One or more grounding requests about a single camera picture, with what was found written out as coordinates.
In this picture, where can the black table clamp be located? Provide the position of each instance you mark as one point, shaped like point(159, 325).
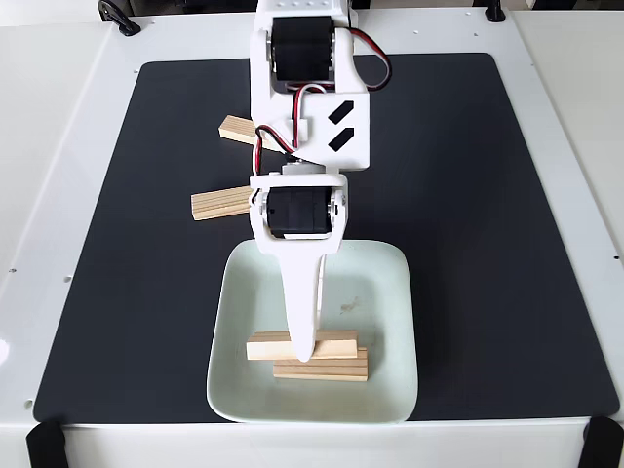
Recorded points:
point(117, 14)
point(495, 11)

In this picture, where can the pale green square plate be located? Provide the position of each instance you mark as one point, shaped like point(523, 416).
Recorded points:
point(380, 292)

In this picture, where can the grooved wooden block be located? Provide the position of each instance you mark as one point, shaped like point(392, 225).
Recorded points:
point(219, 202)
point(331, 369)
point(336, 346)
point(236, 129)

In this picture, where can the black rubber mat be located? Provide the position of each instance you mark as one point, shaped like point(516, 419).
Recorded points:
point(146, 292)

